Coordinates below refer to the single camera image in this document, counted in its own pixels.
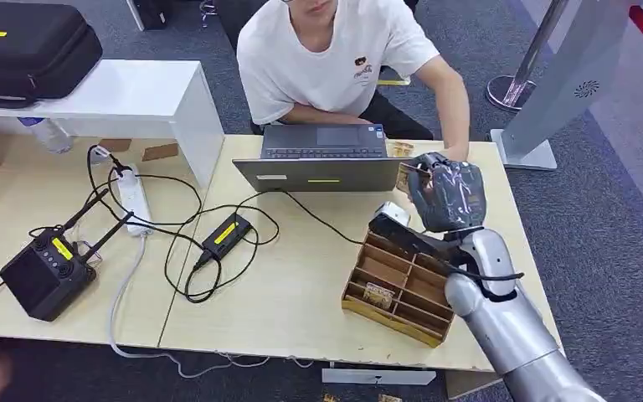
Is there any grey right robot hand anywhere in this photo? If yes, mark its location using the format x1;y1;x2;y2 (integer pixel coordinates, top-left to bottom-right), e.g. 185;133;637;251
407;152;488;235

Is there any wooden card box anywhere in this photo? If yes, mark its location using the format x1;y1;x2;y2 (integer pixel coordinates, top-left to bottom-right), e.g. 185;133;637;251
341;229;457;349

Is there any grey laptop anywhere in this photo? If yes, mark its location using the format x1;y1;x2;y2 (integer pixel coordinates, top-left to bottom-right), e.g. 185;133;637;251
231;122;414;193

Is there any white kiosk stand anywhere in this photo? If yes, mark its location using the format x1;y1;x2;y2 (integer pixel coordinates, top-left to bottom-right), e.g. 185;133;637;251
489;0;643;172

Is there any person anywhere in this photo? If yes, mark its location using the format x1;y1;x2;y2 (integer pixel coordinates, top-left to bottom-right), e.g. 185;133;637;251
236;0;471;162

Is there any white desk foot bar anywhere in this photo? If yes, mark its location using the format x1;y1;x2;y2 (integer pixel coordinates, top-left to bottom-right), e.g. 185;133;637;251
321;368;437;387

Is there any black adapter with yellow label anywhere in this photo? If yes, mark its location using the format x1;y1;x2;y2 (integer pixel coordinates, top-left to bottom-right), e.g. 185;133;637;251
200;213;254;260

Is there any black chrome-base office chair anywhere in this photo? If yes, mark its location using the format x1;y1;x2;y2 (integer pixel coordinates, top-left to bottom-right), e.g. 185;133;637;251
198;0;270;54

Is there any white power strip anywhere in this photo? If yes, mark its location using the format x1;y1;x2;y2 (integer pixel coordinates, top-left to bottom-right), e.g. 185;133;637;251
115;165;155;239

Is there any white desk riser shelf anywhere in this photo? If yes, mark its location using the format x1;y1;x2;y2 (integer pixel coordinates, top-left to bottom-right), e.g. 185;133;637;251
0;59;226;190

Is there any black cabinet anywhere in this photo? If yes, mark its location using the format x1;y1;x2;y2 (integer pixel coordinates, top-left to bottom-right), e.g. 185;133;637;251
126;0;171;33

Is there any white plug adapter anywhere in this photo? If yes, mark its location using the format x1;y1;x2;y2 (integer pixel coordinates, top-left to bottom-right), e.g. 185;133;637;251
89;144;113;166

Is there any clear plastic water bottle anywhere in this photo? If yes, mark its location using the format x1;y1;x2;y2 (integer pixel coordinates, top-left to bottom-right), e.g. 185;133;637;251
17;116;74;155

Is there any black router with antennas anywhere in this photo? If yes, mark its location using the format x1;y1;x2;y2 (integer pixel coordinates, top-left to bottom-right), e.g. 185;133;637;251
0;188;135;323

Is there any black carrying case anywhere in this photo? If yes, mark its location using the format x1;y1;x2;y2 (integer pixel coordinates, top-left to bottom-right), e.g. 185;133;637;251
0;1;104;110

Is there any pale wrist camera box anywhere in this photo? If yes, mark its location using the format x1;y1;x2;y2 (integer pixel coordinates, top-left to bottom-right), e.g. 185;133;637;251
373;200;412;228

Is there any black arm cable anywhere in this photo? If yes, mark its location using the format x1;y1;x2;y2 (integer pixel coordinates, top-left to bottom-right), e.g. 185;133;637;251
443;259;526;304

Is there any chrome stanchion post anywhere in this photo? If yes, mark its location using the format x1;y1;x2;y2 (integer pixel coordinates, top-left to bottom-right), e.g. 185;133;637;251
486;0;570;114

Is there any black laptop cable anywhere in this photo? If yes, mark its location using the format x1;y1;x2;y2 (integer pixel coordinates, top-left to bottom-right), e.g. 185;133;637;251
276;188;366;247

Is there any black adapter cable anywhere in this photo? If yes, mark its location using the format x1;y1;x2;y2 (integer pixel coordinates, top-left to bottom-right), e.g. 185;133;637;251
163;191;281;305

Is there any white power strip cable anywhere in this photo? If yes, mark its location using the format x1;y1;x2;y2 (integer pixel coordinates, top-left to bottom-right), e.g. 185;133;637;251
107;234;315;380

